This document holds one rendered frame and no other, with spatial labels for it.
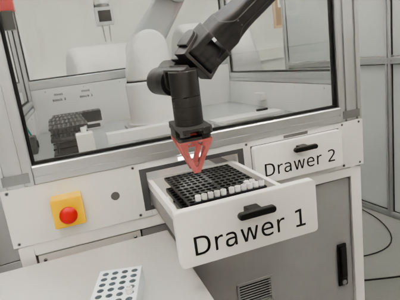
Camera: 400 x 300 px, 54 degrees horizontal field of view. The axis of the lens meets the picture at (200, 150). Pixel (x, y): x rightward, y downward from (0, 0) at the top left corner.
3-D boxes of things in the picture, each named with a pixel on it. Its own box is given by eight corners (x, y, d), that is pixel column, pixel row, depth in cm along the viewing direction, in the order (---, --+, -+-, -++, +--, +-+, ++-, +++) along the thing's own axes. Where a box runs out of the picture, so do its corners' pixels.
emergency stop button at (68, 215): (79, 222, 90) (75, 206, 89) (61, 227, 89) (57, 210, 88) (78, 218, 93) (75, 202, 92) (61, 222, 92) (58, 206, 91)
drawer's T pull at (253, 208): (277, 212, 71) (277, 205, 71) (240, 222, 69) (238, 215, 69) (268, 206, 75) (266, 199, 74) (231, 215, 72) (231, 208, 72)
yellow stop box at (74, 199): (87, 224, 93) (81, 195, 91) (55, 231, 91) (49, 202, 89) (86, 216, 98) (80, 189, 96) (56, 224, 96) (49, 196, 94)
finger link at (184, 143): (206, 162, 85) (200, 120, 82) (216, 172, 78) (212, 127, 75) (175, 168, 83) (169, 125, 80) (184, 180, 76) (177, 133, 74)
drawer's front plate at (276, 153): (343, 165, 118) (341, 129, 116) (257, 186, 110) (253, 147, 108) (339, 163, 120) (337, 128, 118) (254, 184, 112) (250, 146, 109)
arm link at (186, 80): (177, 67, 71) (202, 62, 74) (158, 66, 76) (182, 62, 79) (182, 105, 73) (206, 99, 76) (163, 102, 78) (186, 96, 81)
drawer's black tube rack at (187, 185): (269, 212, 87) (266, 185, 85) (193, 233, 82) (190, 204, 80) (229, 186, 107) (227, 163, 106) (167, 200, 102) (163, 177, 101)
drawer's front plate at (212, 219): (318, 230, 80) (315, 178, 77) (182, 270, 71) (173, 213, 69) (313, 227, 81) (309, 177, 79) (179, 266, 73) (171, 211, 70)
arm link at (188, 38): (196, 27, 73) (224, 56, 78) (163, 31, 82) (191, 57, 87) (164, 81, 71) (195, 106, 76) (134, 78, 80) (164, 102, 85)
